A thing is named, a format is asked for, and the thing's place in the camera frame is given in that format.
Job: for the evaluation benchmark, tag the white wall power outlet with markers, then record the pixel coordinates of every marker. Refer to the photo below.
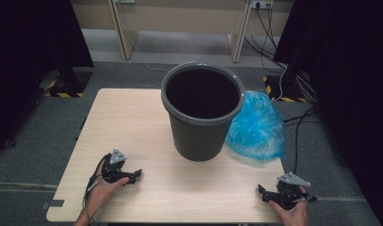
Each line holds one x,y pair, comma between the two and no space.
262,3

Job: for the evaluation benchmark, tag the person's left hand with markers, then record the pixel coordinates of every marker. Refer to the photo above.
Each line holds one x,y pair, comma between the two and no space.
101,191

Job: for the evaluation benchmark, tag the black curtain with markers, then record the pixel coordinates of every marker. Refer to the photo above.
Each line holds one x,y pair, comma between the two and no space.
352,94
29,62

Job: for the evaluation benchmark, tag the grey plastic trash bin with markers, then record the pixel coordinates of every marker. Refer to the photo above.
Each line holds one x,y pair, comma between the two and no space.
195,141

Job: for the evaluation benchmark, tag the person's right hand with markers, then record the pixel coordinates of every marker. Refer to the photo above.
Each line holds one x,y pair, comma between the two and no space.
291,216

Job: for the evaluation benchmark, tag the grey tape strip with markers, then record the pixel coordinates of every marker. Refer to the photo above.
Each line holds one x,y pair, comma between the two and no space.
54,203

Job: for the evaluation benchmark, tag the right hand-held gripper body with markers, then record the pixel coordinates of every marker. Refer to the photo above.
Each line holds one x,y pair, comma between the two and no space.
289,191

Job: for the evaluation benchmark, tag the blue plastic trash bag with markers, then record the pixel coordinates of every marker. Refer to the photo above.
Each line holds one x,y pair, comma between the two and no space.
258,128

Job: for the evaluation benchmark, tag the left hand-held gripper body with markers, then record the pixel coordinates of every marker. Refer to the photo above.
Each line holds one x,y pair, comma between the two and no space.
112,171

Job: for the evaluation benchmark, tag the beige desk leg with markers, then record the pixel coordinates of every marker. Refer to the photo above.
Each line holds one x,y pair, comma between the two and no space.
124,34
239,37

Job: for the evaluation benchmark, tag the hazard-striped stand base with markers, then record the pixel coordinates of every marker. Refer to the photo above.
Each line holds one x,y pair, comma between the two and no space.
67,84
278,89

